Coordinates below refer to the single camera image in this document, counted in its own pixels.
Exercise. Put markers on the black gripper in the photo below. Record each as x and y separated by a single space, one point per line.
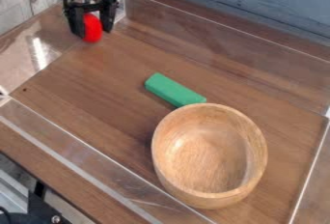
76 15

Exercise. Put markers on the red toy strawberry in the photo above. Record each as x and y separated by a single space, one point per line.
92 28

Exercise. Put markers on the green rectangular block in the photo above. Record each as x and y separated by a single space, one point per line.
171 91

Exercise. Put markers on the wooden bowl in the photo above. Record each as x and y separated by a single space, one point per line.
210 155

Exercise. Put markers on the clear acrylic back wall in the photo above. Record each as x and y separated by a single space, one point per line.
274 68

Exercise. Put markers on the clear acrylic wall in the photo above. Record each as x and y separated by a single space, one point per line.
274 68
311 209
94 182

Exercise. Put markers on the clear acrylic front wall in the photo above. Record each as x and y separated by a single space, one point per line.
94 182

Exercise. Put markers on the black clamp with cable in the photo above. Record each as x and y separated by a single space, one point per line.
28 210

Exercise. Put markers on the clear acrylic right wall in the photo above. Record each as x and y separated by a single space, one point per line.
311 209

